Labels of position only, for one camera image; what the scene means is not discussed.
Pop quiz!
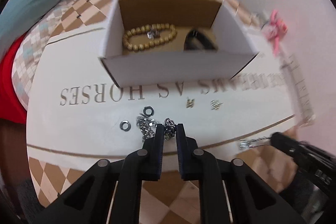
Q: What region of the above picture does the red blanket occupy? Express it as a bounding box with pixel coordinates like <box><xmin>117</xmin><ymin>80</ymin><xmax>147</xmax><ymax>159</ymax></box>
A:
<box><xmin>0</xmin><ymin>34</ymin><xmax>27</xmax><ymax>124</ymax></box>

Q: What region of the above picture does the black wristband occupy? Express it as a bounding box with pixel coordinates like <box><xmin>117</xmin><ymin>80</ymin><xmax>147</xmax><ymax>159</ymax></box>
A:
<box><xmin>183</xmin><ymin>29</ymin><xmax>218</xmax><ymax>51</ymax></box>

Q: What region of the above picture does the checkered bed sheet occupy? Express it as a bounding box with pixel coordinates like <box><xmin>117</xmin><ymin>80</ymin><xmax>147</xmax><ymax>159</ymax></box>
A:
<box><xmin>11</xmin><ymin>0</ymin><xmax>78</xmax><ymax>110</ymax></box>

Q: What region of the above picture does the wooden bead bracelet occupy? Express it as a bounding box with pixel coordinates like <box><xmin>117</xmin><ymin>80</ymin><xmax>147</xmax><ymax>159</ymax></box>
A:
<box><xmin>122</xmin><ymin>23</ymin><xmax>178</xmax><ymax>53</ymax></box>

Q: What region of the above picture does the pink panther plush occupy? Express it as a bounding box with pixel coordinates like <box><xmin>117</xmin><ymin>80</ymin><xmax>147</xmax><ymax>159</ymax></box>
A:
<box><xmin>261</xmin><ymin>10</ymin><xmax>288</xmax><ymax>56</ymax></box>

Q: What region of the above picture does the white power strip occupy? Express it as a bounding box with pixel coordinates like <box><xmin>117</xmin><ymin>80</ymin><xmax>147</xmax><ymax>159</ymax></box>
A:
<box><xmin>280</xmin><ymin>54</ymin><xmax>315</xmax><ymax>127</ymax></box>

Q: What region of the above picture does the white printed cloth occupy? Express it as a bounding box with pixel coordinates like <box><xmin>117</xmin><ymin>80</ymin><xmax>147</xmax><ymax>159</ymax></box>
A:
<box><xmin>27</xmin><ymin>29</ymin><xmax>296</xmax><ymax>165</ymax></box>

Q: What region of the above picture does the small silver charm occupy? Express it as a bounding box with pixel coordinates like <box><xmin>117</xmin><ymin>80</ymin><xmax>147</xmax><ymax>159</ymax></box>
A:
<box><xmin>163</xmin><ymin>118</ymin><xmax>176</xmax><ymax>140</ymax></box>

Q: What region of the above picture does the silver chain bracelet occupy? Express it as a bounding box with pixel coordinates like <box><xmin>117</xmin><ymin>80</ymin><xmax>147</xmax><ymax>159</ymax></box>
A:
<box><xmin>135</xmin><ymin>114</ymin><xmax>158</xmax><ymax>143</ymax></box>

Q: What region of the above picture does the silver chain necklace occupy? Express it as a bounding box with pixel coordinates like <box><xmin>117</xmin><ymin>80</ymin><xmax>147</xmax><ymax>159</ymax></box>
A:
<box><xmin>238</xmin><ymin>135</ymin><xmax>272</xmax><ymax>150</ymax></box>

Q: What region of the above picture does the white cardboard box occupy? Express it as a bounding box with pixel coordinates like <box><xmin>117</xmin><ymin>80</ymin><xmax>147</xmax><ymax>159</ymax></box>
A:
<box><xmin>98</xmin><ymin>0</ymin><xmax>258</xmax><ymax>88</ymax></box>

